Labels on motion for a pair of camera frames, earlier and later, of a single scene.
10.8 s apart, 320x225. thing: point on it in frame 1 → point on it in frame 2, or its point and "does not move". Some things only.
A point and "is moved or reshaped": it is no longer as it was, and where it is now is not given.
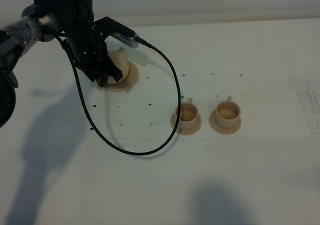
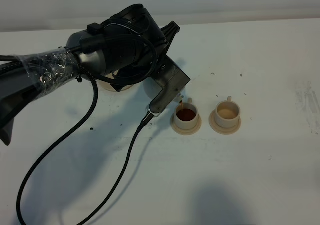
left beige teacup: (188, 115) does not move
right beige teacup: (227, 114) does not move
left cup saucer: (183, 132) does not move
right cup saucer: (223, 130) does not move
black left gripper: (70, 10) → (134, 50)
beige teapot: (119, 58) is moved or reshaped
